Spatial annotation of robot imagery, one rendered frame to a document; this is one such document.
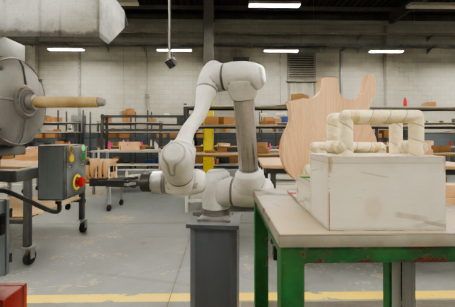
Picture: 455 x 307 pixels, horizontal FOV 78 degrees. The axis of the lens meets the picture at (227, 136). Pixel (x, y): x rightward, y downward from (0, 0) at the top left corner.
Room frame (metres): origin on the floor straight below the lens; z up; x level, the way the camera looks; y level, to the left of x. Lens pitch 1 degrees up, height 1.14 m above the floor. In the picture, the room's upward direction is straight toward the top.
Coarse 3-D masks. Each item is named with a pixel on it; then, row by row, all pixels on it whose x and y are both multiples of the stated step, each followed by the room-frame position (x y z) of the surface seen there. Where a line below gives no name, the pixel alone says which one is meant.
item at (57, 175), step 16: (64, 144) 1.07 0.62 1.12; (80, 144) 1.13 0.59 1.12; (48, 160) 1.01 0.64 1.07; (64, 160) 1.01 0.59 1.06; (80, 160) 1.12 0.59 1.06; (48, 176) 1.01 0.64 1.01; (64, 176) 1.02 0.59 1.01; (80, 176) 1.11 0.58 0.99; (0, 192) 0.98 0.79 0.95; (16, 192) 1.00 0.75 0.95; (48, 192) 1.01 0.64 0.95; (64, 192) 1.02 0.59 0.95; (80, 192) 1.13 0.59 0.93; (48, 208) 1.04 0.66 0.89
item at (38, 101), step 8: (40, 96) 0.82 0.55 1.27; (48, 96) 0.82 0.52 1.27; (56, 96) 0.82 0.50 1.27; (40, 104) 0.81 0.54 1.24; (48, 104) 0.81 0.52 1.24; (56, 104) 0.81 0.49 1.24; (64, 104) 0.81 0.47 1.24; (72, 104) 0.81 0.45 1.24; (80, 104) 0.81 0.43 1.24; (88, 104) 0.81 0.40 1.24; (96, 104) 0.81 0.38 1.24
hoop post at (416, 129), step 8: (416, 120) 0.66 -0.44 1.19; (424, 120) 0.66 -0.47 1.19; (408, 128) 0.68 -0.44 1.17; (416, 128) 0.66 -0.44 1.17; (424, 128) 0.66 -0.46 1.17; (408, 136) 0.68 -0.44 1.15; (416, 136) 0.66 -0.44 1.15; (424, 136) 0.66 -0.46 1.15; (408, 144) 0.68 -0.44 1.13; (416, 144) 0.66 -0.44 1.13; (408, 152) 0.68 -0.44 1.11; (416, 152) 0.66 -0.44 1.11; (424, 152) 0.66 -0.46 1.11
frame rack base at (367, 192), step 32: (320, 160) 0.70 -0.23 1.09; (352, 160) 0.65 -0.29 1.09; (384, 160) 0.65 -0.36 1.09; (416, 160) 0.65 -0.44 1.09; (320, 192) 0.71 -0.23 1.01; (352, 192) 0.65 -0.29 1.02; (384, 192) 0.65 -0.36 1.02; (416, 192) 0.65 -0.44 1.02; (352, 224) 0.65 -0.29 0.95; (384, 224) 0.65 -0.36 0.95; (416, 224) 0.65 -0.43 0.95
